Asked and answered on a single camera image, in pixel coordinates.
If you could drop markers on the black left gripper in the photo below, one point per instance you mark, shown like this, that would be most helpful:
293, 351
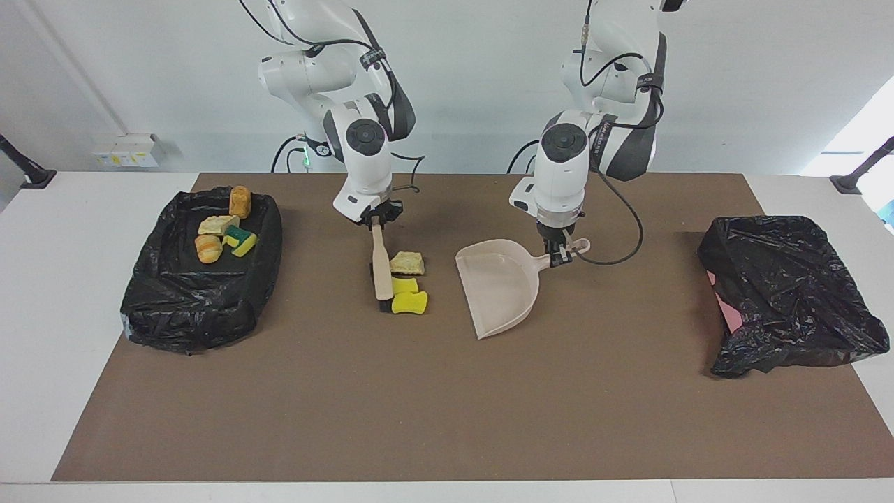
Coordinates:
560, 234

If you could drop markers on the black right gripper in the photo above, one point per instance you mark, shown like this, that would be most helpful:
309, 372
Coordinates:
380, 211

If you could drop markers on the beige brush with black bristles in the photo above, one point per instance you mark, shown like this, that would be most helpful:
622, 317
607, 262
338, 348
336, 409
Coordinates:
381, 269

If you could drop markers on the beige sponge chunk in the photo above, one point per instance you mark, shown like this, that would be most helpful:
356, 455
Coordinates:
407, 263

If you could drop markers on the small yellow sponge piece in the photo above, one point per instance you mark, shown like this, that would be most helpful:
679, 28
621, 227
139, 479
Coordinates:
405, 286

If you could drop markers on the beige plastic dustpan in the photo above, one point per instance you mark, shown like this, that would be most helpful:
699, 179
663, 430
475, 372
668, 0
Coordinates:
499, 293

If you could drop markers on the large yellow sponge piece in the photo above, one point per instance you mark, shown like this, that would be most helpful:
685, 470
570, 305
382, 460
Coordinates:
411, 303

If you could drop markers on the notched yellow sponge piece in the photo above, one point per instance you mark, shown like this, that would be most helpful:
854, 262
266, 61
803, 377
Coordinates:
242, 242

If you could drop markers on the brown oval bread roll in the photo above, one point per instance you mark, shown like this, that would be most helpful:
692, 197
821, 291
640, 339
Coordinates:
240, 201

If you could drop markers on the pale crumbly bread chunk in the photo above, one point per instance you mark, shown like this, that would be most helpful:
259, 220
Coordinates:
218, 224

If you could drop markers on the striped orange croissant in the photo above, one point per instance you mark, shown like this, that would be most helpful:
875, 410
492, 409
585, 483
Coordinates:
208, 249

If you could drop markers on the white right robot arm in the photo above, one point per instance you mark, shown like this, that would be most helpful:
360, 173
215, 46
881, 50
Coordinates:
363, 175

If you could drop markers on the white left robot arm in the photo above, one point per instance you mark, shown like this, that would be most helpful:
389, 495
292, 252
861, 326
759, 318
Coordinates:
562, 181

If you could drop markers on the pink plastic bin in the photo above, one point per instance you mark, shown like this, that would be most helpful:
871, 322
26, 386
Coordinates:
726, 307

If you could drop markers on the black bag lined bin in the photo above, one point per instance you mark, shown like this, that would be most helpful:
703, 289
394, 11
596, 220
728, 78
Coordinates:
195, 307

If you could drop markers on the crumpled black trash bag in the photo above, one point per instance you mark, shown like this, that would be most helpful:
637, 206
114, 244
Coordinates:
789, 293

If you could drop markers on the brown table mat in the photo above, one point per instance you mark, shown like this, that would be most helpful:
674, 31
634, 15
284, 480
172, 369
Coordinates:
447, 419

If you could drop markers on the black clamp stand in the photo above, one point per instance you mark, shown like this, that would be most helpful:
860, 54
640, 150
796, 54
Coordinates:
855, 178
28, 171

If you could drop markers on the light blue object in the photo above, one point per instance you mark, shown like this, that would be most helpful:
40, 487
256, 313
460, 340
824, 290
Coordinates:
889, 213

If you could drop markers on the white wall socket box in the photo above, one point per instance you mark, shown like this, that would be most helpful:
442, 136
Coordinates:
126, 150

